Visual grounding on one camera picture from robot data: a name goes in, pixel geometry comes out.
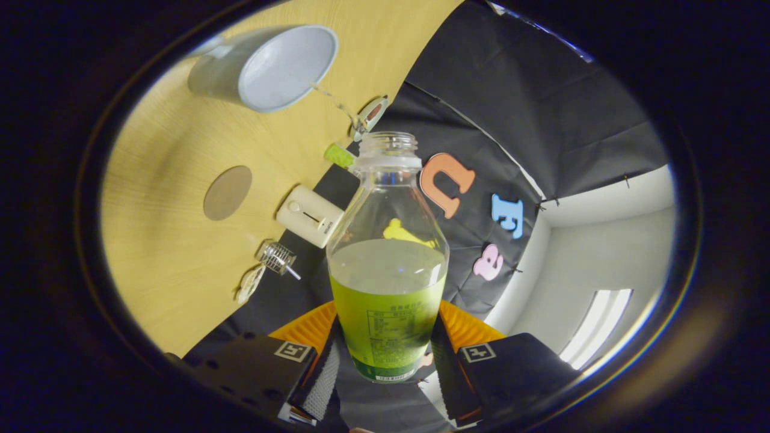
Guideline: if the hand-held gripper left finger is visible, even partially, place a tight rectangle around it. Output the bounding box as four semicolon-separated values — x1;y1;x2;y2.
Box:
180;301;342;428

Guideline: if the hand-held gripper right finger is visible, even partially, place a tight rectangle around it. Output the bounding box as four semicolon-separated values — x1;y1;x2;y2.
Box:
428;299;581;429

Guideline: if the clear juice bottle green label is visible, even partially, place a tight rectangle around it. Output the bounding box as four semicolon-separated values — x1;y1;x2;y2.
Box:
327;132;451;384

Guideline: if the round brown coaster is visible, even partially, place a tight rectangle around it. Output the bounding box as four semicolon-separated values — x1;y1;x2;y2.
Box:
203;165;253;221

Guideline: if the white cup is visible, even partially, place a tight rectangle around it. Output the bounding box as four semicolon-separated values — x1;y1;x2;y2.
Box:
188;24;339;114

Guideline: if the slim white green drink bottle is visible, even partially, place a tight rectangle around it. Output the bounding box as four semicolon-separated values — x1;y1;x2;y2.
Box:
324;143;362;178

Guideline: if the white divided dish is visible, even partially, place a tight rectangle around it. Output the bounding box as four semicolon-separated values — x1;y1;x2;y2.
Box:
236;265;266;305

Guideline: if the metal mesh holder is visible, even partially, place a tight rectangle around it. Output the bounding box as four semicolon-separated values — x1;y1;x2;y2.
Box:
257;241;297;275

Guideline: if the ceiling light panel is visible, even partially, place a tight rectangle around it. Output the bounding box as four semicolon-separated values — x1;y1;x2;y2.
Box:
558;289;633;370

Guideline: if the white toaster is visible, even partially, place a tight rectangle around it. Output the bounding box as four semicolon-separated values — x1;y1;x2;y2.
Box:
276;185;345;249

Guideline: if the wooden table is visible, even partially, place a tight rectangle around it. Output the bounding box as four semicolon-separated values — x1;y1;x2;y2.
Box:
101;0;464;358

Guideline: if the pale green plate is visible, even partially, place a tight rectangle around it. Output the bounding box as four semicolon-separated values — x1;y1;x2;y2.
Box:
353;96;389;143

